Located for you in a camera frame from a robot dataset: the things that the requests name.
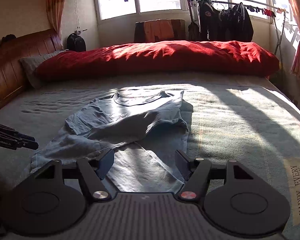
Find left orange curtain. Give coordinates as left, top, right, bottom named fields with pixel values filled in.
left=46, top=0, right=65, bottom=37

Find wooden headboard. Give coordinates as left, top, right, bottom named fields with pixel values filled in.
left=0, top=29, right=62, bottom=109

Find metal clothes drying rack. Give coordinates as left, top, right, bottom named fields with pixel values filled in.
left=184, top=0, right=289, bottom=75

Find red duvet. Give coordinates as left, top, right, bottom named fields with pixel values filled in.
left=34, top=40, right=280, bottom=82

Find light blue cartoon t-shirt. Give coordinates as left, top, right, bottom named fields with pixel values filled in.
left=31, top=89, right=189, bottom=192

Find black backpack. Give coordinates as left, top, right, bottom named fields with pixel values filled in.
left=66, top=33, right=87, bottom=52

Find green plaid bed sheet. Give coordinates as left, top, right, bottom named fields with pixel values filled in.
left=0, top=72, right=300, bottom=240

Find wooden chair with orange cloth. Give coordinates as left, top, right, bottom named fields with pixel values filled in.
left=134, top=19, right=186, bottom=43

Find grey pillow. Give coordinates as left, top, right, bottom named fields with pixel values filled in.
left=19, top=50, right=66, bottom=89

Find black hanging jackets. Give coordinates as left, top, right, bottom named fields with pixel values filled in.
left=187, top=0, right=254, bottom=42

